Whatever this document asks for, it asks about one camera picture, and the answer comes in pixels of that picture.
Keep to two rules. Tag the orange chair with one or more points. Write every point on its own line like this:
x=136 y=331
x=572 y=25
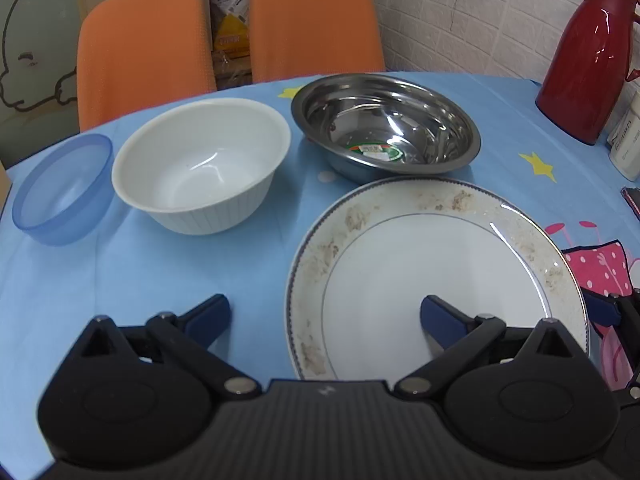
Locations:
x=312 y=20
x=145 y=45

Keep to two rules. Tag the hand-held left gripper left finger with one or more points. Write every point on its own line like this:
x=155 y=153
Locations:
x=209 y=314

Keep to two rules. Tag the red thermos jug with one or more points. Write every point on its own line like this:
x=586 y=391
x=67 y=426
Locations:
x=585 y=60

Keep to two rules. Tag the white bottle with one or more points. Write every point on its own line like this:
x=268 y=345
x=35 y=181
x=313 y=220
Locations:
x=625 y=145

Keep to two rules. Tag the cardboard box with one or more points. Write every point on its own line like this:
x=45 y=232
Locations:
x=232 y=72

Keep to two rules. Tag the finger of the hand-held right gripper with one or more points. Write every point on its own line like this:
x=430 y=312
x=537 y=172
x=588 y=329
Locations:
x=599 y=306

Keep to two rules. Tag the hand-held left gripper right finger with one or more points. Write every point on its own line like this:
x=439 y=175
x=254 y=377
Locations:
x=441 y=318

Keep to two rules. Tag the translucent blue plastic bowl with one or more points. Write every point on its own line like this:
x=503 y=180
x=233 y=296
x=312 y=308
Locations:
x=65 y=195

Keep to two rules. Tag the white plate with blue rim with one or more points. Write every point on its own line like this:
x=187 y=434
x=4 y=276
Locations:
x=390 y=270

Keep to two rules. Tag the dark flat object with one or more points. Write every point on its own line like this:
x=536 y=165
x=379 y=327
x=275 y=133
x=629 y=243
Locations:
x=632 y=201

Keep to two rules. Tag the stainless steel bowl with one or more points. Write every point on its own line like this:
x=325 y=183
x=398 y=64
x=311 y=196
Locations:
x=385 y=125

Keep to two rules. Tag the yellow packet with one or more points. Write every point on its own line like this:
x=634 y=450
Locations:
x=229 y=15

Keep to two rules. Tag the white ribbed bowl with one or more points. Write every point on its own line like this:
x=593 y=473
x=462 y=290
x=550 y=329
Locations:
x=200 y=165

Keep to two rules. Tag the blue printed tablecloth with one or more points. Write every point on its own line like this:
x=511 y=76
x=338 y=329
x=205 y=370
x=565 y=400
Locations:
x=150 y=270

